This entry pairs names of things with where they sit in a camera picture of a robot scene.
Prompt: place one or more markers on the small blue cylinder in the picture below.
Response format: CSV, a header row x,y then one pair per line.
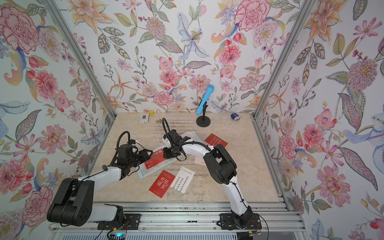
x,y
235,117

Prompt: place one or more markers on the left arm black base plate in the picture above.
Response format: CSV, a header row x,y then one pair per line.
x,y
124,222

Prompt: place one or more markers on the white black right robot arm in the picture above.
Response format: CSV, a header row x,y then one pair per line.
x,y
220,164

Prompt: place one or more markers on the white playing card box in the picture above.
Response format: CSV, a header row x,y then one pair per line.
x,y
144,119

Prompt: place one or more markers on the red card gold characters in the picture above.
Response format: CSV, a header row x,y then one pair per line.
x,y
155,160

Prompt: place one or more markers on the red money card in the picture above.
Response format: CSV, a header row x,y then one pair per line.
x,y
214,140

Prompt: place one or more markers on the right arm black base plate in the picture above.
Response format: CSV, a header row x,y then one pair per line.
x,y
233,222

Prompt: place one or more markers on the aluminium corner post left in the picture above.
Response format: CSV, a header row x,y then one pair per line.
x,y
68,36

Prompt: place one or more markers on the white card black text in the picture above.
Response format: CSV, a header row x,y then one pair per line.
x,y
183,180

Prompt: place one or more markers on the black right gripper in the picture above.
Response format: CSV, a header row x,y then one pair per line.
x,y
168,155

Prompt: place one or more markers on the cream card red top band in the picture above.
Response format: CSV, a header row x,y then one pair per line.
x,y
200,161

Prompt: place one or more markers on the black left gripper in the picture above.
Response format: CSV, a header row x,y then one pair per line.
x,y
144,155

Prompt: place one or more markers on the aluminium corner post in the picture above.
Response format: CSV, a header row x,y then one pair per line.
x,y
282,59
68,36

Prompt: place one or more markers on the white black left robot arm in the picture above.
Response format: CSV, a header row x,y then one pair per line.
x,y
73,204

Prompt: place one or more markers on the aluminium corner post right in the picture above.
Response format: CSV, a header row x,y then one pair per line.
x,y
282,59

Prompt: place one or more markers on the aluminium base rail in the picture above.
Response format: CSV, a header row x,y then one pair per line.
x,y
278,221

